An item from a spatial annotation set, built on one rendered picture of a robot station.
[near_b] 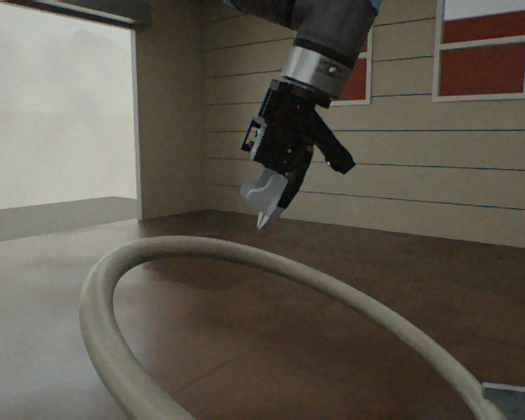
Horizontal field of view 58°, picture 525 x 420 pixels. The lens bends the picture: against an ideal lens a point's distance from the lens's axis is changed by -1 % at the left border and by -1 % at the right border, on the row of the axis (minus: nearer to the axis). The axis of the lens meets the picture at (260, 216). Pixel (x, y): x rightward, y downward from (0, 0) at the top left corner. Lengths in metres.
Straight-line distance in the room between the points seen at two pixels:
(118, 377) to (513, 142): 6.64
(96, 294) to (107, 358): 0.09
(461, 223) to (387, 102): 2.02
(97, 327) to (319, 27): 0.45
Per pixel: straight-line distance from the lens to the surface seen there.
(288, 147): 0.66
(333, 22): 0.66
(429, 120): 7.12
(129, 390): 0.37
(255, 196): 0.68
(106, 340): 0.40
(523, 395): 0.65
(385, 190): 7.36
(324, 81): 0.65
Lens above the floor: 1.41
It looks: 10 degrees down
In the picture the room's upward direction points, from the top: straight up
